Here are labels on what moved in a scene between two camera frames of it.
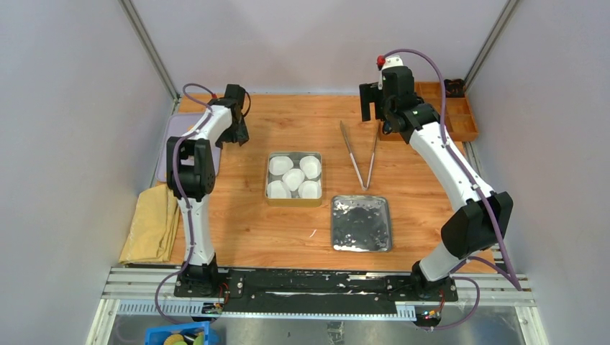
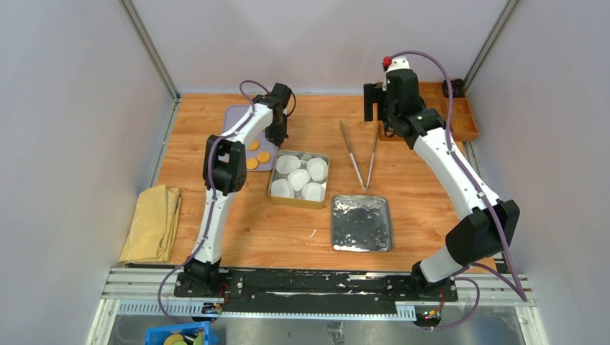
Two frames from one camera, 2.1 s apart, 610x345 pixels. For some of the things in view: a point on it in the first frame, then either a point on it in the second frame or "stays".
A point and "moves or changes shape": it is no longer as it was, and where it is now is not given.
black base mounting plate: [242, 293] stays
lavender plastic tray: [178, 125] to [231, 113]
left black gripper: [240, 136] to [278, 137]
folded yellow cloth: [155, 227] stays
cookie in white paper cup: [309, 189] stays
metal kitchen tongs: [363, 186] stays
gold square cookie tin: [293, 179] moves or changes shape
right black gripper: [370, 93] stays
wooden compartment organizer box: [461, 123] stays
